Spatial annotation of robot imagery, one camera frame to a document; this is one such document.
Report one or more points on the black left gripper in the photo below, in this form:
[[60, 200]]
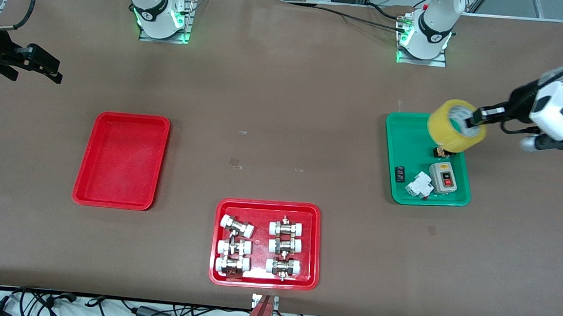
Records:
[[522, 99]]

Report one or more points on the yellow packing tape roll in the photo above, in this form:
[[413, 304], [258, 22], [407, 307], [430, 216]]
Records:
[[442, 126]]

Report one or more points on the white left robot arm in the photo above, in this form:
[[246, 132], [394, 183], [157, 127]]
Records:
[[555, 113]]

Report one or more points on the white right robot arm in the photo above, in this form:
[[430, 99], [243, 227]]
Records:
[[151, 8]]

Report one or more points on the green plastic tray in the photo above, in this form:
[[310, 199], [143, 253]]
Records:
[[409, 141]]

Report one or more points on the red plastic tray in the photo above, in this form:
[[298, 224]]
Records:
[[121, 160]]

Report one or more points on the red valve tray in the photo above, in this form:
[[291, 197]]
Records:
[[258, 278]]

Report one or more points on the small brown black component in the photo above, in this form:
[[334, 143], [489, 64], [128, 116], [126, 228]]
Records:
[[440, 152]]

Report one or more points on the white circuit breaker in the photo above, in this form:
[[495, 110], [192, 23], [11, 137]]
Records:
[[419, 186]]

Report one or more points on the small black electrical component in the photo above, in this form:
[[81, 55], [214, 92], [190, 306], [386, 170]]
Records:
[[400, 174]]

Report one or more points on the white-capped metal valve fitting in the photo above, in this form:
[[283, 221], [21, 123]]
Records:
[[232, 264], [233, 247], [283, 266], [286, 228], [285, 246], [236, 226]]

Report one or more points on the black orange connector box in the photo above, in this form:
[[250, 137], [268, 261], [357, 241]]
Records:
[[152, 314]]

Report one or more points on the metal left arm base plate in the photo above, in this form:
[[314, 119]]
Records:
[[439, 61]]

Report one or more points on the grey push-button switch box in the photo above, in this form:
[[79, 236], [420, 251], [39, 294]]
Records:
[[443, 177]]

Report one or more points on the silver post bracket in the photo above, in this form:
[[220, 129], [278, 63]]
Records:
[[275, 301]]

